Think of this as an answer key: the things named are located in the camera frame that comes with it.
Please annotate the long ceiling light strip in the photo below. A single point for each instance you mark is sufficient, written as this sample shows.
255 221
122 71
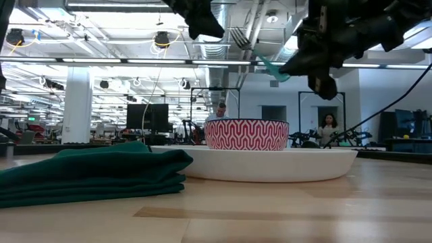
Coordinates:
91 60

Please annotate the red chair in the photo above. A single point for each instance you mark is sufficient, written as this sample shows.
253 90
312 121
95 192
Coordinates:
35 129

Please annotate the silver ventilation duct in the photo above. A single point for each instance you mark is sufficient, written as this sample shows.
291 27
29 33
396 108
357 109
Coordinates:
216 50

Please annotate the black background robot arm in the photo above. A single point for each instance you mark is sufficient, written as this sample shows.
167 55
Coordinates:
192 131
300 136

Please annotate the black round ceiling fixture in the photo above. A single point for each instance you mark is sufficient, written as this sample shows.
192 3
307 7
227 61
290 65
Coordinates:
15 36
162 38

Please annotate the round ceiling lamp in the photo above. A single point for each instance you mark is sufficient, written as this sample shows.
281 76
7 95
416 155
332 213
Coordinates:
272 18

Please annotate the white round plate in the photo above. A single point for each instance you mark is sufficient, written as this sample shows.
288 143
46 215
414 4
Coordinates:
270 167

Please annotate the white square column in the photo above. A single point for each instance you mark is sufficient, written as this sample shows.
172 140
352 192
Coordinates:
77 108

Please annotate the black monitor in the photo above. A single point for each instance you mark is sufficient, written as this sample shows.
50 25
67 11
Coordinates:
148 118
405 123

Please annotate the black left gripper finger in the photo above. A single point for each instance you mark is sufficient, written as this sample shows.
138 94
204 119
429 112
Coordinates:
202 20

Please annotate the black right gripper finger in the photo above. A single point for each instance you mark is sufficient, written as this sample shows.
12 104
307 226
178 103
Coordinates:
308 40
305 65

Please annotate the person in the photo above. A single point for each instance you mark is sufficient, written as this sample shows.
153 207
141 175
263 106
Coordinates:
328 130
220 109

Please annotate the dark green napkin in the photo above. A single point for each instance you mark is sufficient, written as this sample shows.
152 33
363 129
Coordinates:
84 175

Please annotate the red white patterned bowl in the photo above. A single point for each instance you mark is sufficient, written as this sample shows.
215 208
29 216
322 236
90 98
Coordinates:
246 135

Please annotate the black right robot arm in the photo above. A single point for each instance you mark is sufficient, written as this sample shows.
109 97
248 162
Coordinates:
416 13

